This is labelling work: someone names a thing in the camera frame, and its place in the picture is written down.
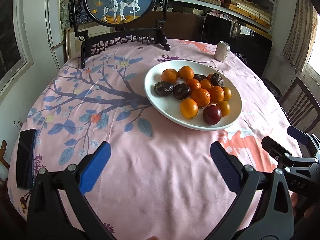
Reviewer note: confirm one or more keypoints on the small mandarin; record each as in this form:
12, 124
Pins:
209, 76

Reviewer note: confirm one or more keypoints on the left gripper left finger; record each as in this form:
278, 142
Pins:
47, 216

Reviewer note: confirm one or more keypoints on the pink floral tablecloth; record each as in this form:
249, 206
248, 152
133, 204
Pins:
160, 179

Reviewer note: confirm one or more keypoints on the mandarin at plate back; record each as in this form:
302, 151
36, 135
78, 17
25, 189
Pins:
186, 73

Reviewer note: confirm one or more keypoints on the dark passion fruit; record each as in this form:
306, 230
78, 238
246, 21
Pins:
217, 80
181, 91
163, 88

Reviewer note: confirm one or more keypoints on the round deer screen ornament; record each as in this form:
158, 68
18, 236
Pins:
117, 14

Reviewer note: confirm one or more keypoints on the dark passion fruit front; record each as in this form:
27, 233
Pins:
181, 91

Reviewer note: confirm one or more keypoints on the red plum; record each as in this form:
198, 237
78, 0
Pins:
212, 114

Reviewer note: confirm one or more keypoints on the white drink can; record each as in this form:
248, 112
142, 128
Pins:
222, 51

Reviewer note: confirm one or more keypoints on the large orange with stem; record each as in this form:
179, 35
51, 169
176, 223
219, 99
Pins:
201, 97

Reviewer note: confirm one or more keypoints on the yellow-orange kumquat far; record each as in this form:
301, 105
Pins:
227, 93

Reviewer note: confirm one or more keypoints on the small dark fruit on plate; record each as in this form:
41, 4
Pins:
199, 77

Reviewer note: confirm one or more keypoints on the yellow-orange kumquat near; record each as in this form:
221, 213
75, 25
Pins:
224, 107

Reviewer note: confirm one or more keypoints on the dark passion fruit back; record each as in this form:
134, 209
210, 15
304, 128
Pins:
217, 80

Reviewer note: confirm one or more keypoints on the black smartphone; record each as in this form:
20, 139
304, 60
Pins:
24, 161

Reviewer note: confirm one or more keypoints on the person right hand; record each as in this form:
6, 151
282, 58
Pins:
294, 202

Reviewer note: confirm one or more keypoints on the yellow-orange kumquat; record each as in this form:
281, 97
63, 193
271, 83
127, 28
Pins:
227, 93
224, 107

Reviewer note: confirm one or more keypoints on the wooden chair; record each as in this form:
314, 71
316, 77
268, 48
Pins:
304, 104

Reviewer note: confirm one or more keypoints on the white oval plate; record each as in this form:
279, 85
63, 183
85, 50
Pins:
169, 106

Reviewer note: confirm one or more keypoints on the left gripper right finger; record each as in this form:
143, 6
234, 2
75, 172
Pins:
273, 217

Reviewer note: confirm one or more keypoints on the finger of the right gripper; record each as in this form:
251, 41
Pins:
302, 137
276, 151

